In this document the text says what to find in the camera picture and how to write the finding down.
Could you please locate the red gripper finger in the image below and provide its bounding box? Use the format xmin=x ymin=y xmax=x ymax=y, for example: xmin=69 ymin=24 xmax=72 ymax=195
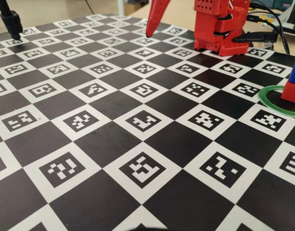
xmin=146 ymin=0 xmax=172 ymax=38

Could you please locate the red cube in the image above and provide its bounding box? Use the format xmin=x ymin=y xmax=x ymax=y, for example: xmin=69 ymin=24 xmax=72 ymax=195
xmin=281 ymin=80 xmax=295 ymax=104

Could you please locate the white table leg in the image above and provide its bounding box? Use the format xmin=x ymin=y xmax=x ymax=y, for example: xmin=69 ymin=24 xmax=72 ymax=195
xmin=117 ymin=0 xmax=126 ymax=16

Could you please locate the black table clamp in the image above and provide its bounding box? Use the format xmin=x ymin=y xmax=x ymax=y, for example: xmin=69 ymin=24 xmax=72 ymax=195
xmin=233 ymin=32 xmax=280 ymax=44

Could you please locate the black white marker mat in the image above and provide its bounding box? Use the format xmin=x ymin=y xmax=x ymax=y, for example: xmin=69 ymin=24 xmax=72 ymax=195
xmin=0 ymin=13 xmax=295 ymax=231

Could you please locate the teal storage box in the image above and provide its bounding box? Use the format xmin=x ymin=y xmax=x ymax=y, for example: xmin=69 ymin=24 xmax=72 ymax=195
xmin=269 ymin=0 xmax=294 ymax=10

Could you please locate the white grey device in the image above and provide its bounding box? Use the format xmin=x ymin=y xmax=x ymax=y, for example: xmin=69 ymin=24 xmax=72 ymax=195
xmin=281 ymin=0 xmax=295 ymax=37

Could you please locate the thin black floor cable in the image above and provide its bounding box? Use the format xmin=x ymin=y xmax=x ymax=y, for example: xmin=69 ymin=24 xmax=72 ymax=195
xmin=83 ymin=0 xmax=95 ymax=14

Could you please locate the black usb plug cable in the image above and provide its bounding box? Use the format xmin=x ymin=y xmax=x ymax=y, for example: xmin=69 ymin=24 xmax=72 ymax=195
xmin=247 ymin=14 xmax=269 ymax=24

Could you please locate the thick black cable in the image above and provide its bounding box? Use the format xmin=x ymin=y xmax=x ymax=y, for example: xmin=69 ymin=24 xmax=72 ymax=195
xmin=250 ymin=1 xmax=291 ymax=54

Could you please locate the green ring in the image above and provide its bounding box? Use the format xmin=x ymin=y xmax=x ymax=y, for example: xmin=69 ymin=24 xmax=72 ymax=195
xmin=257 ymin=85 xmax=295 ymax=118

